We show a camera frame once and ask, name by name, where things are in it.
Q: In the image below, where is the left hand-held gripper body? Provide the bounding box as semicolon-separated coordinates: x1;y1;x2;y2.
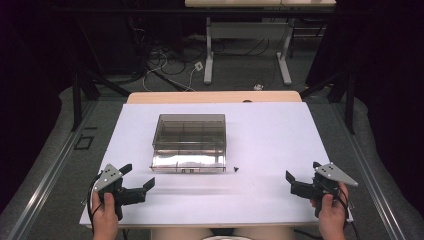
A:
93;163;148;222

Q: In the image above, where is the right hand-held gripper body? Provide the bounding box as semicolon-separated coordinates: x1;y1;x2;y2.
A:
290;162;359;218

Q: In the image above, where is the person's left hand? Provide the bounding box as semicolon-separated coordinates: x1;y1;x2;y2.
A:
91;191;120;240

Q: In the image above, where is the person's right hand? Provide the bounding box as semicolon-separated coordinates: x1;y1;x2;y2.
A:
309;181;350;240

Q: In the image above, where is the white table sheet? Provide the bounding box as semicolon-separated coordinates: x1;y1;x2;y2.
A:
79;101;354;229

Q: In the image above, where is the clear grey plastic compartment box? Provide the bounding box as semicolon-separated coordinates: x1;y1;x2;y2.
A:
149;113;228;174

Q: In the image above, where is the black metal stand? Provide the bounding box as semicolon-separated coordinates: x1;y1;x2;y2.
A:
299;68;357;135
70;63;132;133

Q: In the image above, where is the wooden table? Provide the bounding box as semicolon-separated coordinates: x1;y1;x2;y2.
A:
126;90;303;105

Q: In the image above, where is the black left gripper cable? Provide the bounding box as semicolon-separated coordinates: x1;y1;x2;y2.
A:
86;172;103;231

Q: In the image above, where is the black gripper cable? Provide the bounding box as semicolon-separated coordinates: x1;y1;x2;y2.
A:
334;188;362;240
86;172;103;231

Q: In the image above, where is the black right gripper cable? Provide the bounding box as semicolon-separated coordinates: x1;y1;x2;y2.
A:
334;188;362;240

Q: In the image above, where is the aluminium floor rail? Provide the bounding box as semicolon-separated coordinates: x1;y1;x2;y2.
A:
333;99;408;240
5;99;98;240

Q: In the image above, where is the black floor tape frame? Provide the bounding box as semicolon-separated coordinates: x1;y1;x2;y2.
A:
73;134;96;151

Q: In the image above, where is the bundle of floor cables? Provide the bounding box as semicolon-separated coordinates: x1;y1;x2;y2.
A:
126;16;278;93

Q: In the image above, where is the white metal frame desk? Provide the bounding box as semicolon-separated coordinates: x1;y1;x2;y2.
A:
184;0;338;86

